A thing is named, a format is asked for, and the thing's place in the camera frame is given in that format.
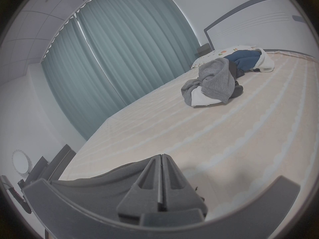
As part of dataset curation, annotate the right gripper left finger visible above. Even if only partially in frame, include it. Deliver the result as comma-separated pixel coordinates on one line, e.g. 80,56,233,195
117,154,162,221

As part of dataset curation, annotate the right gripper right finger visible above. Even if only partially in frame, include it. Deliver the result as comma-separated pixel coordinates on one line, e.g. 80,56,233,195
162,154,209,216

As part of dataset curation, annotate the black T-shirt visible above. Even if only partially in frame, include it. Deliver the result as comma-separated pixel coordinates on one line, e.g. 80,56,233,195
51,158,206,225

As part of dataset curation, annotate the pile of clothes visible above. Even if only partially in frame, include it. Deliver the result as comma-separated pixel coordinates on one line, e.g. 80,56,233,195
181,47,274,107

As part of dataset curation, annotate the bed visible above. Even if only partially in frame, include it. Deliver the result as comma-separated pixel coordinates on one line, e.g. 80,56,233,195
58,0,319,225

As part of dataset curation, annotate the black dressing table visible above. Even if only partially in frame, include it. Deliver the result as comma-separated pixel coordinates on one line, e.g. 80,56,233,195
25,155,50,184

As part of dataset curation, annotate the blue-green curtain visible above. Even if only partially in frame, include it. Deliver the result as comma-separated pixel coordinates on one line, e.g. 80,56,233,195
75,0,201,107
41,13,127,141

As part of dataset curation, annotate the round mirror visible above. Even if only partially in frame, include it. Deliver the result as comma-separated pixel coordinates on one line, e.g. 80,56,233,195
12,150,32,177

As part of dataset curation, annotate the white printed pillow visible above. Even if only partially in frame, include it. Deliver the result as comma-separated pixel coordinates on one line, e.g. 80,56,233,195
191,44,257,69

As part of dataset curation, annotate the grey bedside table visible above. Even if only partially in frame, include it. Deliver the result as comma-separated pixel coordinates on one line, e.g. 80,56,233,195
197,43,215,58

